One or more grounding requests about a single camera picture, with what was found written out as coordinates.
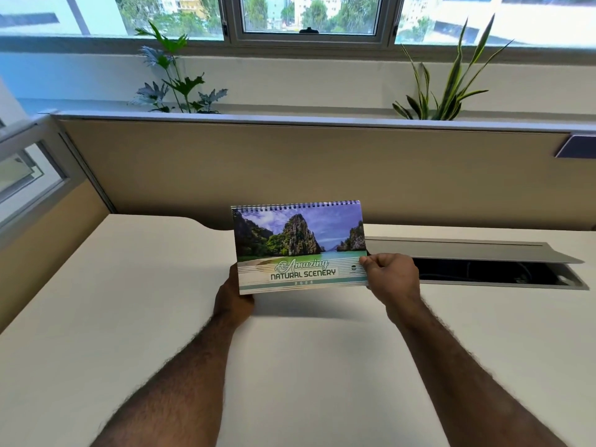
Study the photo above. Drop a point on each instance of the person's left hand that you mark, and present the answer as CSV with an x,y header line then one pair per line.
x,y
233,300

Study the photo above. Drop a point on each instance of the person's right hand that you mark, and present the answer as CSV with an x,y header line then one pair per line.
x,y
394,279

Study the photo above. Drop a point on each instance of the person's right thumb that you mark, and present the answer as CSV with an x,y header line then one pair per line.
x,y
371,263

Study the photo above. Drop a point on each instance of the spiral-bound scenery desk calendar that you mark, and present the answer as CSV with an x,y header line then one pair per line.
x,y
300,246

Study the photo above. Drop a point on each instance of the person's left forearm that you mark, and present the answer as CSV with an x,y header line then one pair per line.
x,y
165,386

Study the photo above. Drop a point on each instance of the person's right forearm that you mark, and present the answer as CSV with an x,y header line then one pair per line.
x,y
470,381

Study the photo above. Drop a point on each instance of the beige desk partition panel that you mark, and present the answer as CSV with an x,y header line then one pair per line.
x,y
326,167

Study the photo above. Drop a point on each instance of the striped snake plant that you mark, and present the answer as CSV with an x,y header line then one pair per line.
x,y
449,83

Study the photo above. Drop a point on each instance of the black window latch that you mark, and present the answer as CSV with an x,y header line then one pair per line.
x,y
308,31

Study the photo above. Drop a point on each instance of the grey-framed window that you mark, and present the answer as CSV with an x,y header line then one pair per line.
x,y
309,20

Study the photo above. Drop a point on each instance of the broad-leaf green potted plant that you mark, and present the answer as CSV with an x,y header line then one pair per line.
x,y
174,76

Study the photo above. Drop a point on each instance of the glass side partition panel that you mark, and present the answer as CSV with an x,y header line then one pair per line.
x,y
32,176

